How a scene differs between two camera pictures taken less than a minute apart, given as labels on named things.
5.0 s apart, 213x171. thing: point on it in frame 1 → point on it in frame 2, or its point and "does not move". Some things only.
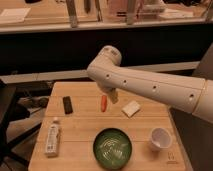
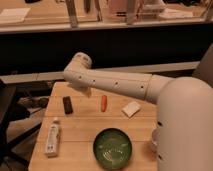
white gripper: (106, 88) → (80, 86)
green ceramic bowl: (112, 148) does not move
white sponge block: (131, 108) does not move
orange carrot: (104, 103) does not move
